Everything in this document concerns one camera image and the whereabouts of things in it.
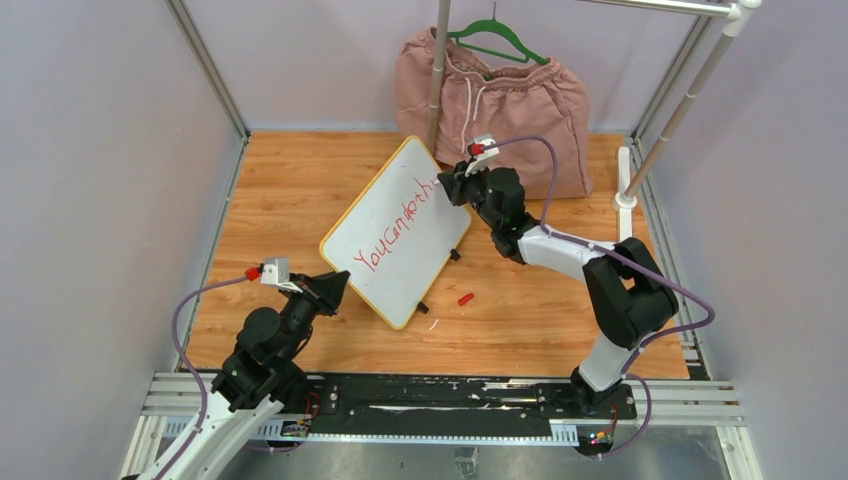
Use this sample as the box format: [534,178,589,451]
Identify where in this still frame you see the yellow framed whiteboard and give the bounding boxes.
[319,136,472,330]

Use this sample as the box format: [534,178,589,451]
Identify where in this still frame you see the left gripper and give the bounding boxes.
[278,269,350,364]

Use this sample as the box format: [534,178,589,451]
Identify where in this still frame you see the green clothes hanger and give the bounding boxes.
[447,1,550,66]

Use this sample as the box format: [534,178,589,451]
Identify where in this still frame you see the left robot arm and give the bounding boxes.
[139,257,350,479]

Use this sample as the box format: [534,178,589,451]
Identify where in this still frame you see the pink shorts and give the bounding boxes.
[434,41,593,199]

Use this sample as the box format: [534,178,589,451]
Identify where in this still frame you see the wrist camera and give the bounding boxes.
[465,133,499,177]
[259,257,303,293]

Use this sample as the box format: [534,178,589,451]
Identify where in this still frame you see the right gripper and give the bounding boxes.
[439,159,501,230]

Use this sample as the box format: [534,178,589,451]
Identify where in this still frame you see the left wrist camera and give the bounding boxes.
[259,257,303,293]

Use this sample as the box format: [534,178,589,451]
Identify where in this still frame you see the red marker cap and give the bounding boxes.
[457,293,475,306]

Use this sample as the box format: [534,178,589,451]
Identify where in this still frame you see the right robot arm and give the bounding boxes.
[437,162,679,418]

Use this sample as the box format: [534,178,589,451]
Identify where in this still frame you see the clothes rack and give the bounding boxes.
[423,0,764,265]

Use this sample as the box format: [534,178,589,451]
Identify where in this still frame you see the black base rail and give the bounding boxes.
[277,373,637,442]

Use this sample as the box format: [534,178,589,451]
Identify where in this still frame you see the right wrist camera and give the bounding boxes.
[465,133,499,177]

